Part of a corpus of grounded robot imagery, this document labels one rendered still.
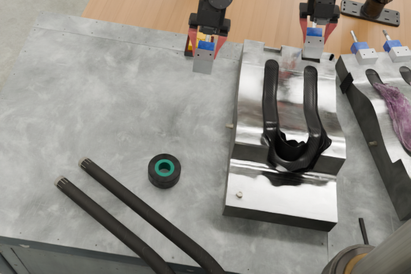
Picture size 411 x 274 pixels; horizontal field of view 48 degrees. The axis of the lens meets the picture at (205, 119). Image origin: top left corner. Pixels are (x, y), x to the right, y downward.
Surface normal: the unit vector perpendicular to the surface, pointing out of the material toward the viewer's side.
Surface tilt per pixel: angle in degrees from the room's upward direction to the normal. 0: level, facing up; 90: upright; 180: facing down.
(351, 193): 0
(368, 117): 90
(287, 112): 26
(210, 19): 63
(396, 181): 90
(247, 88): 2
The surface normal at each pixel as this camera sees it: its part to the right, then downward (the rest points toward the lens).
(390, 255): -0.99, -0.04
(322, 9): -0.15, 0.56
